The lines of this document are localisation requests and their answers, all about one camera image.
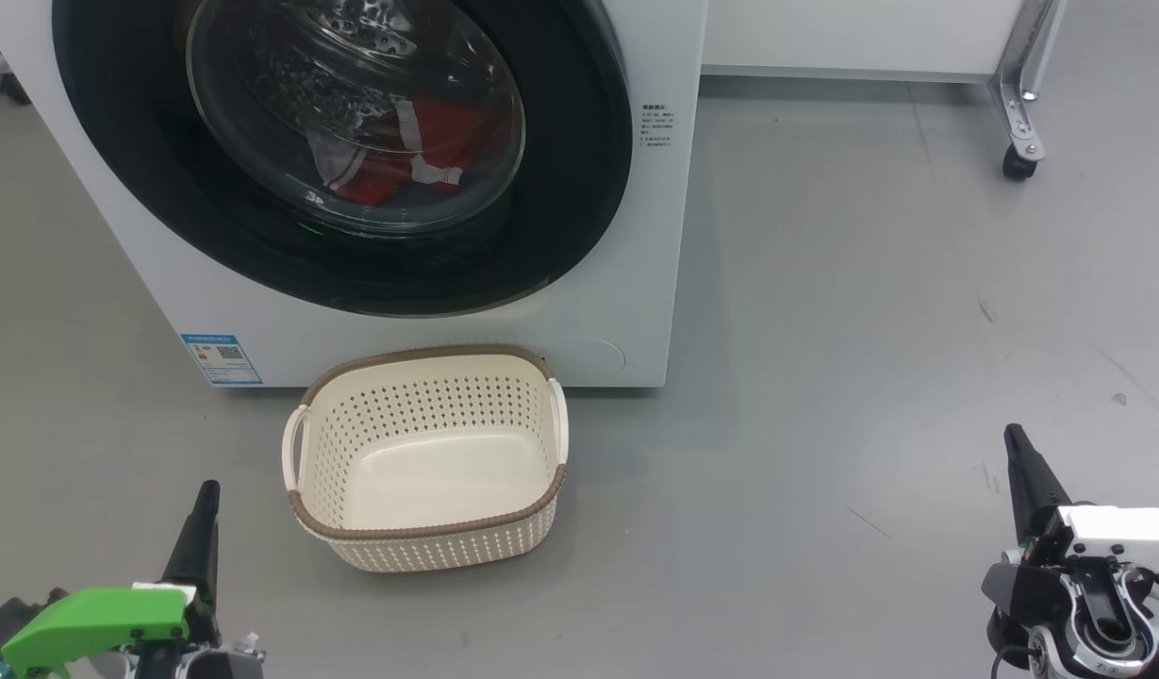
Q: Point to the small printed text label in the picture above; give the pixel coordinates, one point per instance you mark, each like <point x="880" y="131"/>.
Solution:
<point x="657" y="125"/>

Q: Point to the red basketball jersey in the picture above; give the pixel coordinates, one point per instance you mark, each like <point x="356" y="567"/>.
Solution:
<point x="447" y="132"/>

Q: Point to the blue white energy label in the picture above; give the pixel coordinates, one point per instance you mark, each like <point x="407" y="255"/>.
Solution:
<point x="223" y="358"/>

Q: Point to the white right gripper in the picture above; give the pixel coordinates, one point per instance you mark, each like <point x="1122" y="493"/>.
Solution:
<point x="1121" y="533"/>

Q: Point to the white front-load washing machine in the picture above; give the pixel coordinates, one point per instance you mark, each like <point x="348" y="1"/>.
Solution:
<point x="428" y="330"/>

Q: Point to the cream perforated laundry basket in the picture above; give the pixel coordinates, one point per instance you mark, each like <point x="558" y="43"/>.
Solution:
<point x="428" y="471"/>

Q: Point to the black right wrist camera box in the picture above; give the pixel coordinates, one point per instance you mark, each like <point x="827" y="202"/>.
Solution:
<point x="1022" y="589"/>

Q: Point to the black round glass washer door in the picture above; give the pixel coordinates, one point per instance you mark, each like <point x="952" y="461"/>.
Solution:
<point x="560" y="189"/>

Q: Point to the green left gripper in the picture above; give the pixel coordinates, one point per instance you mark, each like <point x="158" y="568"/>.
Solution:
<point x="98" y="618"/>

